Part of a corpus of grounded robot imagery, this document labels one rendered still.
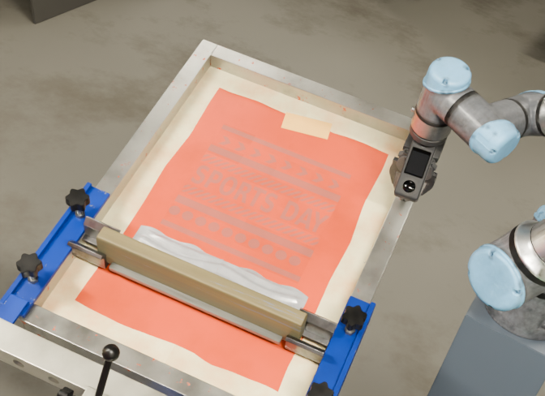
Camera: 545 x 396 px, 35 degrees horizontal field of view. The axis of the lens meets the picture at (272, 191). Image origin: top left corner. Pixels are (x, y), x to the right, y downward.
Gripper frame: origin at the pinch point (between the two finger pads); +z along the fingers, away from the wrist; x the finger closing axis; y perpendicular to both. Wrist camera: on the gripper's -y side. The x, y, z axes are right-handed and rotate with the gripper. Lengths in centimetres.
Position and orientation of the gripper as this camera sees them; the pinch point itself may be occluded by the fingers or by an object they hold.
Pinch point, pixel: (403, 199)
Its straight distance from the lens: 176.2
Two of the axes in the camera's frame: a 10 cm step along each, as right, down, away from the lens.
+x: -9.1, -3.7, 1.8
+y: 4.0, -7.2, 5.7
